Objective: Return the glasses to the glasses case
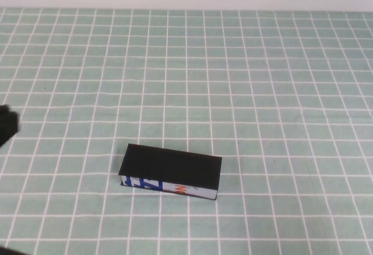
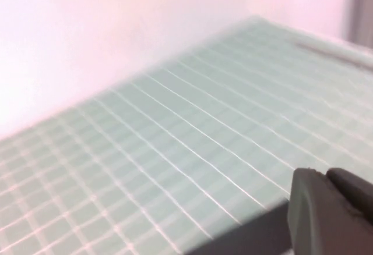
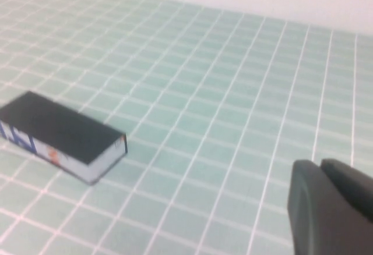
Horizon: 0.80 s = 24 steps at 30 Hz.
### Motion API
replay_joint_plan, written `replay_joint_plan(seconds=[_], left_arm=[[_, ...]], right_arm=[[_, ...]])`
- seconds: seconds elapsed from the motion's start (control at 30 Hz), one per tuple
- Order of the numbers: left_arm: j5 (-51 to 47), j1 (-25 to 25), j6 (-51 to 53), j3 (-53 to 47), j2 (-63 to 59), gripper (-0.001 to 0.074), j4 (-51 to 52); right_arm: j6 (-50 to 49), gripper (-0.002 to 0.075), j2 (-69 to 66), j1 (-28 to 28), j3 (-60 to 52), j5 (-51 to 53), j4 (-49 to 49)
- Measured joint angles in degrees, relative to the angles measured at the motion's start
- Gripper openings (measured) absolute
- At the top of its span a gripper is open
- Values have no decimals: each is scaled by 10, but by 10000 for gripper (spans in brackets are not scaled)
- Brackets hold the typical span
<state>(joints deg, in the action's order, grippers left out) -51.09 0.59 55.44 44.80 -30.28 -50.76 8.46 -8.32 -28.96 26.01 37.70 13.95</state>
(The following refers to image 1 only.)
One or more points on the green white checked tablecloth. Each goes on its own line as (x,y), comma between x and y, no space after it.
(204,77)

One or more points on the black glasses case box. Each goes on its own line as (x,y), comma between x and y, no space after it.
(169,164)

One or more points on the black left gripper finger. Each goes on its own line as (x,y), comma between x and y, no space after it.
(8,127)

